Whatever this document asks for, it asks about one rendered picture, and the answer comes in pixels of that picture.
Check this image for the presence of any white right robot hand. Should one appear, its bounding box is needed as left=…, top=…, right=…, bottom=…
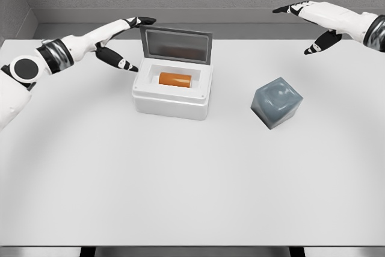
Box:
left=272, top=0, right=365, bottom=56

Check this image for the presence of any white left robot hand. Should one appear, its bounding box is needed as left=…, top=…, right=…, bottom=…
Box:
left=80, top=16, right=157, bottom=73

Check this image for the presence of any grey hinged box lid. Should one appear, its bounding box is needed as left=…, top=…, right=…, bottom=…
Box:
left=139, top=25, right=212, bottom=66

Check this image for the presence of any orange cylinder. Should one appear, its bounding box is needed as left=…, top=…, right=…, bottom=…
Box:
left=158, top=72, right=193, bottom=88

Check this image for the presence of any white open box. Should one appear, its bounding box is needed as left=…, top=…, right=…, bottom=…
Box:
left=131, top=57, right=214, bottom=122

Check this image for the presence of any grey-blue cube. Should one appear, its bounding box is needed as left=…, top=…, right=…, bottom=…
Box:
left=250, top=76, right=304, bottom=131

